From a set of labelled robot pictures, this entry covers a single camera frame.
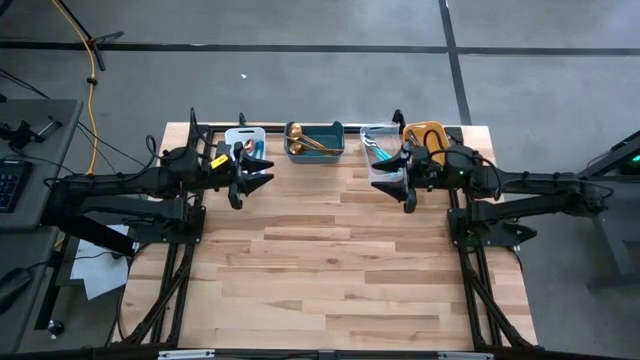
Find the black tripod stand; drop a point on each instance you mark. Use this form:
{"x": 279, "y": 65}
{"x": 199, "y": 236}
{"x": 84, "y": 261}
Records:
{"x": 95, "y": 40}

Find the black metal rig frame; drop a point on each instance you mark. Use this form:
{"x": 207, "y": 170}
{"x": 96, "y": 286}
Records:
{"x": 275, "y": 129}

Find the orange yellow plastic bin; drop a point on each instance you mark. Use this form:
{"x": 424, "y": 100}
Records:
{"x": 435, "y": 135}

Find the black caster wheel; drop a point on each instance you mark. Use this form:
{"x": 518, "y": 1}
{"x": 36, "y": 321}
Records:
{"x": 55, "y": 327}

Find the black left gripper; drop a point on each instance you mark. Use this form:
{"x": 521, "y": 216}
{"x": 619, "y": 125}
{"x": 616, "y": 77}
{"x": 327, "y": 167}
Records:
{"x": 220, "y": 172}

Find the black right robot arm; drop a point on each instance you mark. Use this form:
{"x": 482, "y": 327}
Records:
{"x": 530, "y": 185}

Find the black computer mouse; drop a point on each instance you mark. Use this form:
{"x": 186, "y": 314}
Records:
{"x": 12, "y": 287}

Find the black slanted beam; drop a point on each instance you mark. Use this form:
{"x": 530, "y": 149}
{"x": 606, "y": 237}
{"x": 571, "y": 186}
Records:
{"x": 85, "y": 230}

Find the white paper sheet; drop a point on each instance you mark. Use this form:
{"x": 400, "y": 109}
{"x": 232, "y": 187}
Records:
{"x": 100, "y": 270}

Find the black desk clamp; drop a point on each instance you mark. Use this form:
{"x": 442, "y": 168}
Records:
{"x": 22, "y": 132}

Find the grey desk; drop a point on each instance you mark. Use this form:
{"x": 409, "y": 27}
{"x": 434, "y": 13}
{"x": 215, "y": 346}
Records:
{"x": 30, "y": 240}
{"x": 50, "y": 150}

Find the dark metal stand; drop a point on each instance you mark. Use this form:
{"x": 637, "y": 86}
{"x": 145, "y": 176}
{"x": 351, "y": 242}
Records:
{"x": 607, "y": 225}

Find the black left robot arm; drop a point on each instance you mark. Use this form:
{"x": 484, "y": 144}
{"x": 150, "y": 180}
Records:
{"x": 125, "y": 187}

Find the teal blue plastic bin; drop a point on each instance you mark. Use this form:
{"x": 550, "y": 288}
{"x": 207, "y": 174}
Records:
{"x": 330, "y": 131}

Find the silver aluminium bracket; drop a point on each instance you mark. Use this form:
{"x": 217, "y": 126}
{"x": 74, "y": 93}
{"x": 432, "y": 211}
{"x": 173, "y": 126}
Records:
{"x": 465, "y": 355}
{"x": 185, "y": 354}

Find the clear plastic bin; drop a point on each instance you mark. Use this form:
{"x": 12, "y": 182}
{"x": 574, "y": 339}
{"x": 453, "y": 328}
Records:
{"x": 382, "y": 150}

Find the black backlit keyboard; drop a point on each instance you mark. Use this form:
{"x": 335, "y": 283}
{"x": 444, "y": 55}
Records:
{"x": 10, "y": 185}

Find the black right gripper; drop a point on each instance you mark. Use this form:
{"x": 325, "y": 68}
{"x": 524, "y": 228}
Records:
{"x": 430, "y": 167}

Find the white plastic bin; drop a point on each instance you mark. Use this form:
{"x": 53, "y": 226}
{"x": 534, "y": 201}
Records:
{"x": 245, "y": 137}

